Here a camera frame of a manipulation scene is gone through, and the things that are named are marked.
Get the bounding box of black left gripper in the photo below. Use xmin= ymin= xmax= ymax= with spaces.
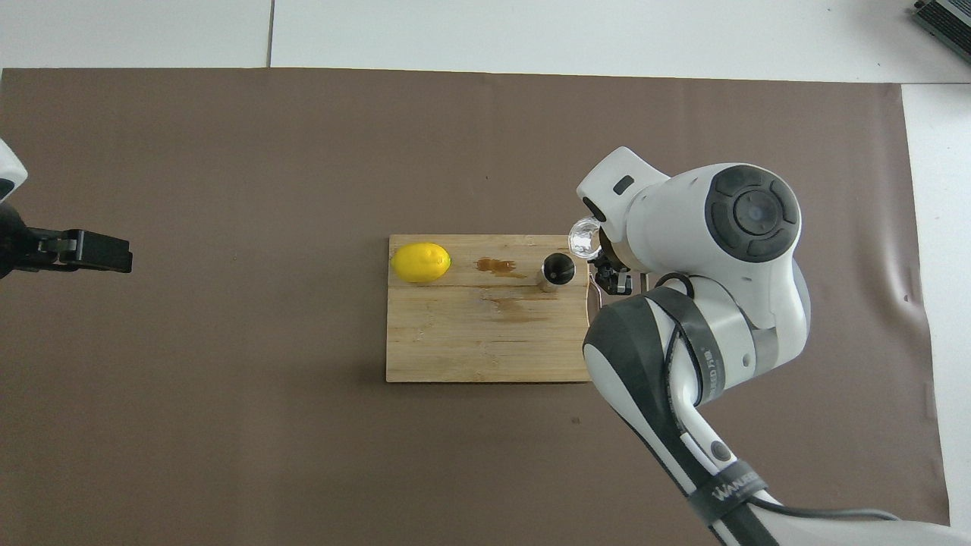
xmin=0 ymin=203 xmax=134 ymax=279

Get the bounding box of clear glass cup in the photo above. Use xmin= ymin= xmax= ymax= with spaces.
xmin=567 ymin=215 xmax=605 ymax=261

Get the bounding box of steel double jigger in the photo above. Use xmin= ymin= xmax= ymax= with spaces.
xmin=537 ymin=253 xmax=576 ymax=293

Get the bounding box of wooden cutting board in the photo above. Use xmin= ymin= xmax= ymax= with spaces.
xmin=385 ymin=234 xmax=600 ymax=384

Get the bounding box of yellow lemon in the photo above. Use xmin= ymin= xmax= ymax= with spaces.
xmin=391 ymin=242 xmax=452 ymax=284

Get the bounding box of brown paper table mat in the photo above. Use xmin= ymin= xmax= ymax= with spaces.
xmin=0 ymin=67 xmax=953 ymax=546

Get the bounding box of grey ribbed device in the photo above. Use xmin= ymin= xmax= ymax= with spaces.
xmin=910 ymin=0 xmax=971 ymax=55

